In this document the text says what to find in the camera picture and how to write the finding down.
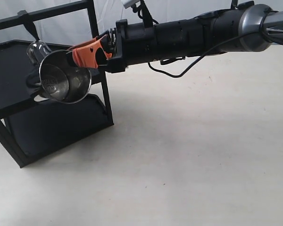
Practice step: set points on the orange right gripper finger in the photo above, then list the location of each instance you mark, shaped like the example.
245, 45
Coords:
88, 42

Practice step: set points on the black two-tier shelf rack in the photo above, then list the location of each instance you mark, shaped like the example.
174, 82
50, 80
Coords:
31, 130

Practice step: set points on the stainless steel mug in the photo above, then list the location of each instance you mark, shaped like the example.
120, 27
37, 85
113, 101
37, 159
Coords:
53, 77

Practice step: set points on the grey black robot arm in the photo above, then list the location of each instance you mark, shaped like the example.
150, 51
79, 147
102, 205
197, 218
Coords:
245, 27

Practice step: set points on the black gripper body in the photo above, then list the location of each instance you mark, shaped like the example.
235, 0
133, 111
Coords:
136, 44

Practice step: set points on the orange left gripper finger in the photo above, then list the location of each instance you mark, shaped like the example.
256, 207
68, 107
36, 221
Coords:
90, 56

